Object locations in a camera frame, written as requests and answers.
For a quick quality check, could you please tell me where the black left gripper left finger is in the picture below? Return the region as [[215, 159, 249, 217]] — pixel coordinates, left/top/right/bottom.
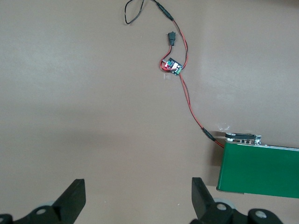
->
[[0, 179, 86, 224]]

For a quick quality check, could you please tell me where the red black motor wire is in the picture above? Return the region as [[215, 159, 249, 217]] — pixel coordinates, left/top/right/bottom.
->
[[179, 74, 225, 148]]

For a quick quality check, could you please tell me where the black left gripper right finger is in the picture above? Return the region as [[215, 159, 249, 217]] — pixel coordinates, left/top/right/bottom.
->
[[191, 177, 284, 224]]

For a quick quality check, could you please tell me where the black power cable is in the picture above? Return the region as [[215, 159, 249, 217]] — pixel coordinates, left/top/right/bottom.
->
[[123, 0, 158, 25]]

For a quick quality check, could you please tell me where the red black power wire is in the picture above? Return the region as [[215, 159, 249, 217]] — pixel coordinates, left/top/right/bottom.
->
[[155, 0, 189, 70]]

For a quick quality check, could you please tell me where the green conveyor belt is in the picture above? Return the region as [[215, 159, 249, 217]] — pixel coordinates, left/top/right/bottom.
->
[[216, 132, 299, 199]]

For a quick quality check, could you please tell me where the small black circuit board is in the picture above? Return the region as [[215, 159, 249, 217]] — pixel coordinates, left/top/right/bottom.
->
[[162, 57, 183, 77]]

